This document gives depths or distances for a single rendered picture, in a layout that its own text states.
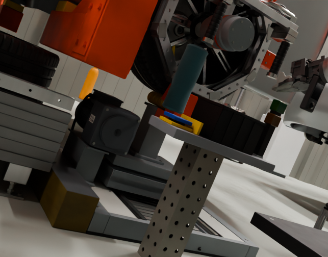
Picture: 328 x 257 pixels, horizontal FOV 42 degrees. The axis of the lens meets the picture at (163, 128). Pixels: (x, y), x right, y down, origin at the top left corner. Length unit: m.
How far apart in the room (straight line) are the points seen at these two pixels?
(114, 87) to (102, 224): 4.73
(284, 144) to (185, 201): 5.94
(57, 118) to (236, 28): 0.74
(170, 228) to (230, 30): 0.77
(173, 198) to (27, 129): 0.53
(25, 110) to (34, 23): 4.29
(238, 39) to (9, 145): 0.92
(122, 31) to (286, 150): 6.08
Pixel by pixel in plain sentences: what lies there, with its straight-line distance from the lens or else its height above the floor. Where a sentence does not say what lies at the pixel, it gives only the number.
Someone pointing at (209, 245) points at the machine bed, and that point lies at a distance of 1.75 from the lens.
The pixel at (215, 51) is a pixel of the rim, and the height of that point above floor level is 0.79.
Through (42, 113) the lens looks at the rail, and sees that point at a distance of 1.48.
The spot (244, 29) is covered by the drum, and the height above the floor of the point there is 0.87.
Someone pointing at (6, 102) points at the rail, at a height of 0.31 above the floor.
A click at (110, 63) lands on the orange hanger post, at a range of 1.43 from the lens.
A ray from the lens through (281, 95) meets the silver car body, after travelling 2.59.
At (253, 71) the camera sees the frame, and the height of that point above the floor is 0.77.
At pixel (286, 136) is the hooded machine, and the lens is 7.23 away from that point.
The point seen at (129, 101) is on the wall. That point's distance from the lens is 6.25.
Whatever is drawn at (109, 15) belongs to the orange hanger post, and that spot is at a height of 0.69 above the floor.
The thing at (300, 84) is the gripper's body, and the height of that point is 0.73.
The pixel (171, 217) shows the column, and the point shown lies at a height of 0.18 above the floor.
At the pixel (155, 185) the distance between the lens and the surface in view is 1.85.
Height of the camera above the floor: 0.53
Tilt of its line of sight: 4 degrees down
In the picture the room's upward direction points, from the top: 23 degrees clockwise
